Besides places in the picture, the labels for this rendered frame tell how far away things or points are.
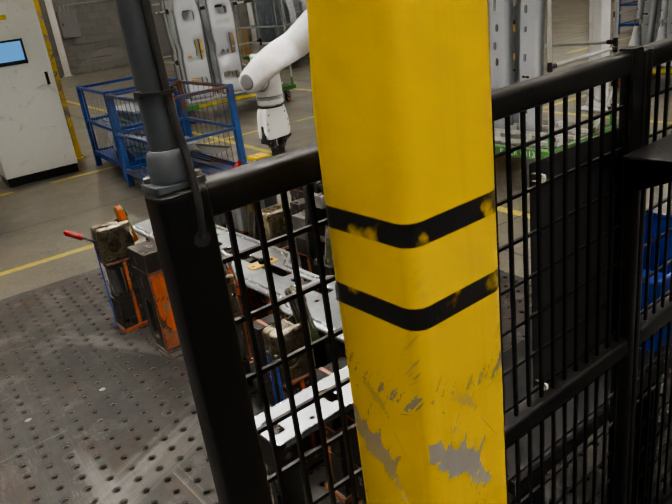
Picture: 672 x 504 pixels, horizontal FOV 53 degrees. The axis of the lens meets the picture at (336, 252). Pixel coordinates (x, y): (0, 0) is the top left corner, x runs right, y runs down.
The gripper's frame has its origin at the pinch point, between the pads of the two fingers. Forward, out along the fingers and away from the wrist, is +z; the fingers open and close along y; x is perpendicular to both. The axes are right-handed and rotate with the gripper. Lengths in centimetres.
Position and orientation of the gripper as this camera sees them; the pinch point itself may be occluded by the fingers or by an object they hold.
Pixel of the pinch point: (278, 152)
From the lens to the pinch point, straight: 219.5
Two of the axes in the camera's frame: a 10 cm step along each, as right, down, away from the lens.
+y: -6.9, 3.5, -6.3
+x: 7.1, 1.8, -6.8
